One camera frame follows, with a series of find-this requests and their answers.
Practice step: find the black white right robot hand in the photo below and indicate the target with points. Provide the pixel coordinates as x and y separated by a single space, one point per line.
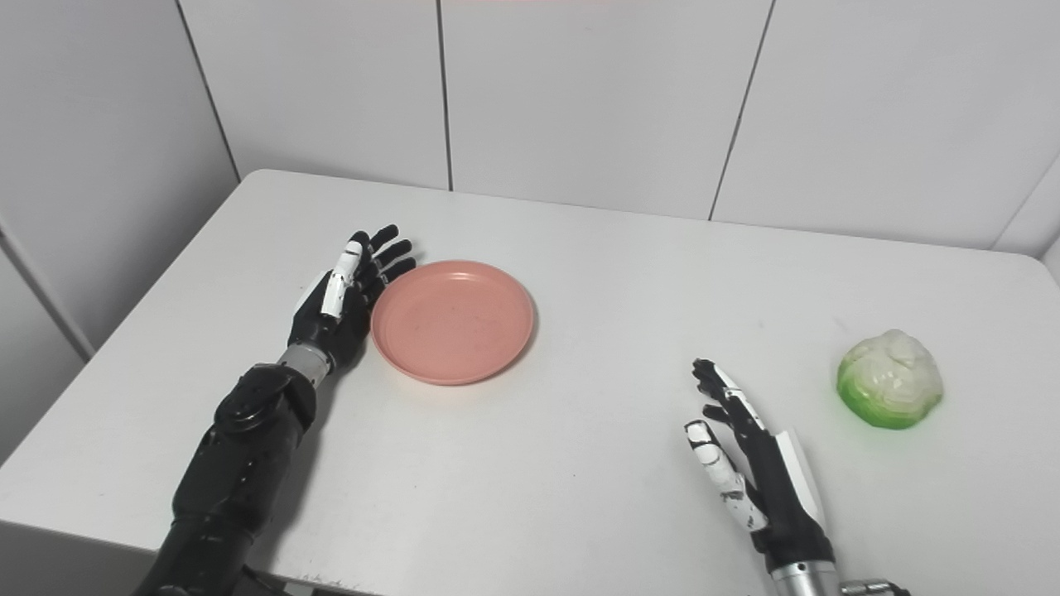
782 497

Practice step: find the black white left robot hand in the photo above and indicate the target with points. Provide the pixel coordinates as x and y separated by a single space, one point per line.
327 327

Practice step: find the green white cabbage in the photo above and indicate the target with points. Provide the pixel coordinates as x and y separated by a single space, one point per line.
890 377

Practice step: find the pink round plate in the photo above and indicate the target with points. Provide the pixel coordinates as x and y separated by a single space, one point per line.
451 323

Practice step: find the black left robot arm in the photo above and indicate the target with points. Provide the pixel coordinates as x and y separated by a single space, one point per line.
240 463

